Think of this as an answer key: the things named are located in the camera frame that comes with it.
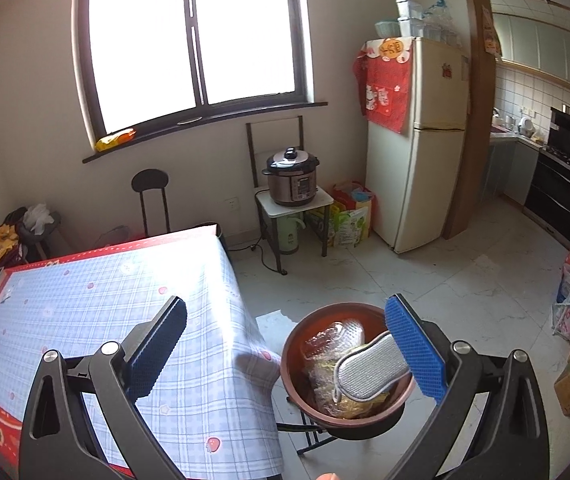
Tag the black folding stand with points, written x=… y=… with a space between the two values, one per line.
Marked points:
x=315 y=440

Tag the blue plaid tablecloth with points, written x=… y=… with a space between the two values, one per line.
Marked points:
x=90 y=300

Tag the clear plastic containers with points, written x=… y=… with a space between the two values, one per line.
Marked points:
x=440 y=20

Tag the yellow snack packet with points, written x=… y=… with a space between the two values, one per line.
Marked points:
x=115 y=141

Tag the grey kitchen counter cabinet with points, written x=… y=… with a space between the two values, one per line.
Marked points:
x=515 y=170

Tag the green thermos jug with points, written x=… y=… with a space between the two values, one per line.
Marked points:
x=290 y=235

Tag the wooden door frame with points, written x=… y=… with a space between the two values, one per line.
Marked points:
x=475 y=110

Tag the electric pressure cooker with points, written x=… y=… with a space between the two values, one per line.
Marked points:
x=290 y=185

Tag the white wall socket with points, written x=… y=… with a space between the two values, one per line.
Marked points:
x=232 y=202

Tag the white plastic bag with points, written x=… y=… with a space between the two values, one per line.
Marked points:
x=37 y=217

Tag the red printed cloth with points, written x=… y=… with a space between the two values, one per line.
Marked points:
x=387 y=100

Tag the clear plastic wrapper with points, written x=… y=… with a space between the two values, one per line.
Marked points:
x=317 y=345

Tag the paper wall hanging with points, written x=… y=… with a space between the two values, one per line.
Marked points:
x=491 y=32

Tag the brown plastic basin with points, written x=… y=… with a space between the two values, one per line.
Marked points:
x=295 y=360

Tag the silver scrubbing pad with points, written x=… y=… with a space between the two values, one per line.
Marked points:
x=370 y=367

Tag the white kettle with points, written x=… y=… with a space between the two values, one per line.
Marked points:
x=526 y=126

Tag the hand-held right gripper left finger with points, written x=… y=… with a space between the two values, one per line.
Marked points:
x=157 y=345

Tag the person's right hand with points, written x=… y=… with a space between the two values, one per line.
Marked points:
x=326 y=477

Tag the pale green bowl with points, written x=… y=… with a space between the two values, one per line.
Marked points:
x=386 y=30

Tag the bubble wrap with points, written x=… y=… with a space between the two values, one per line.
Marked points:
x=350 y=332

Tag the green white sack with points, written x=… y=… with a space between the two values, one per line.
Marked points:
x=350 y=227

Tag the dark framed window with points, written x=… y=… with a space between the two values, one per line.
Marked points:
x=140 y=50

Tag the black round stool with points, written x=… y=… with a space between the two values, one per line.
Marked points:
x=150 y=180

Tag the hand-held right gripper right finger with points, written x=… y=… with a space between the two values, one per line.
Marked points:
x=415 y=345

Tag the yellow snack bags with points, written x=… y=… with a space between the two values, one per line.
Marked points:
x=2 y=245

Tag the white plastic container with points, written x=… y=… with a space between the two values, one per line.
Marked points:
x=409 y=17

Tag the kitchen wall cabinets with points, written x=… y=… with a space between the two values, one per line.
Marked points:
x=555 y=45

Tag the black metal chair white seat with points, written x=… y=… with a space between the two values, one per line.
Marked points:
x=270 y=207

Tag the black stove oven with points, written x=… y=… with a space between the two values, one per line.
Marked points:
x=555 y=200

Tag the red shopping bag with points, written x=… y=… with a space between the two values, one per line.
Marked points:
x=355 y=195

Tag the cream refrigerator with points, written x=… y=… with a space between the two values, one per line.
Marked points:
x=425 y=185

